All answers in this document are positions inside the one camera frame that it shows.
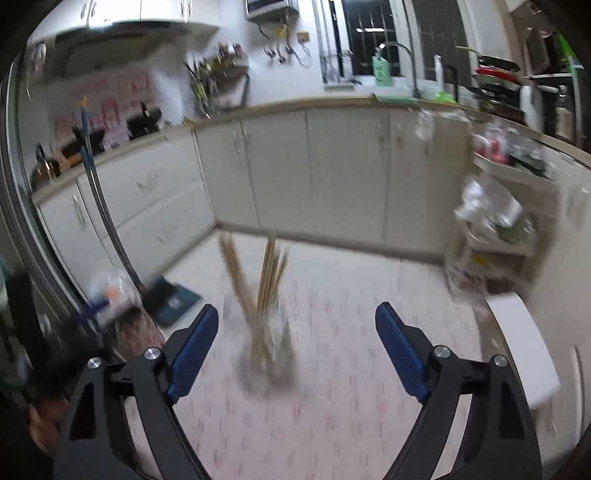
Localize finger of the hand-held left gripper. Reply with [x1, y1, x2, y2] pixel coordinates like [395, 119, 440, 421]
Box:
[69, 298, 112, 326]

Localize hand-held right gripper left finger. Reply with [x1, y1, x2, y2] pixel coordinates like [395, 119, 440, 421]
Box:
[53, 303, 221, 480]

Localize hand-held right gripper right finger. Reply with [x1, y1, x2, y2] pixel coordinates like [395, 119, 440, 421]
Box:
[374, 302, 544, 480]

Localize clear glass jar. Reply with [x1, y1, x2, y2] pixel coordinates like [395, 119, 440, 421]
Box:
[232, 295, 299, 394]

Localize bundle of wooden chopsticks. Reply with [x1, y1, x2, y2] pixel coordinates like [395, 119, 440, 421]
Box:
[217, 233, 293, 371]

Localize person's left hand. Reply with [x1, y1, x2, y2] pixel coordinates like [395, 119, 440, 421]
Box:
[27, 399, 71, 457]

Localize clear plastic bag with items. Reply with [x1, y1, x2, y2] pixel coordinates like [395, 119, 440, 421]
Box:
[87, 270, 140, 325]

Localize teal dustpan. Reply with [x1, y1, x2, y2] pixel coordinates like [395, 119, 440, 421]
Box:
[147, 276, 204, 329]

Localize white stool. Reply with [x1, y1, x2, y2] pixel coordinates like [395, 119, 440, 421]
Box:
[484, 291, 563, 412]

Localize black pot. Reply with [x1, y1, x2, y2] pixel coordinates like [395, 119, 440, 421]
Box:
[69, 126, 107, 158]

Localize white trolley cart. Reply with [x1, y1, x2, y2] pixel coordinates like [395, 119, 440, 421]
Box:
[444, 124, 560, 297]

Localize white base cabinets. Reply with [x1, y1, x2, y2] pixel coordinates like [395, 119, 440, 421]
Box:
[31, 98, 591, 297]

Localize black wok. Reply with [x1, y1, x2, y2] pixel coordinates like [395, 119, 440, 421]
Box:
[125, 106, 164, 140]

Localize hanging clear plastic bag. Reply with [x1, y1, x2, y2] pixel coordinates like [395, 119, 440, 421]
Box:
[413, 107, 468, 140]

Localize utensil and spice rack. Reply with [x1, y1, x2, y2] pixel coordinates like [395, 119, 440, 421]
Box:
[182, 41, 253, 121]

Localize range hood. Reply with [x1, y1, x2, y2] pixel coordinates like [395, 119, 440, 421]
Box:
[45, 18, 221, 80]

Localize black bottle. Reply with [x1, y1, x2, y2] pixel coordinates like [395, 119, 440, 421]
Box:
[446, 65, 461, 103]

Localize white jug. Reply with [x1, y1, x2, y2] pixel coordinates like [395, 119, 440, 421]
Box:
[519, 85, 541, 128]

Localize metal faucet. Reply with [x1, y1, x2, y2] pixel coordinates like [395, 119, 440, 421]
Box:
[380, 41, 421, 100]

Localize green dish soap bottle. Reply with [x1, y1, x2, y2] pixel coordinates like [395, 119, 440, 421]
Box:
[371, 47, 393, 86]

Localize stack of pans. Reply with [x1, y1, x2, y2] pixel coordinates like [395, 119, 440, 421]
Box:
[454, 43, 527, 121]

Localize clear labelled bottle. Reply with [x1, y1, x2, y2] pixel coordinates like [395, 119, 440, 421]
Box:
[553, 85, 574, 140]

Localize barred window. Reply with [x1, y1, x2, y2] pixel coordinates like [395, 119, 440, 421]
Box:
[323, 0, 477, 87]

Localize green box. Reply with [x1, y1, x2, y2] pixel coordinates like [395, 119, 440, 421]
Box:
[551, 32, 576, 75]

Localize silver water heater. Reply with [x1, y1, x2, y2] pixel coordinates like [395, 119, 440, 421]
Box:
[243, 0, 300, 24]

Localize blue handled mop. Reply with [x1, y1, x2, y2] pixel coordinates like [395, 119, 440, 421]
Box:
[77, 95, 149, 302]

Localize red wall stickers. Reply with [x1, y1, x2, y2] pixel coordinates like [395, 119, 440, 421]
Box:
[54, 75, 154, 145]

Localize wire sink rack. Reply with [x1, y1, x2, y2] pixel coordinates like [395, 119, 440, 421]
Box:
[320, 50, 354, 86]

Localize white wall cabinets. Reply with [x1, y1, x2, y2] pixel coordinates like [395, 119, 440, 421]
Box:
[69, 0, 195, 24]

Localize water heater hoses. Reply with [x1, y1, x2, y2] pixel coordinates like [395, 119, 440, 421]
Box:
[257, 21, 315, 70]

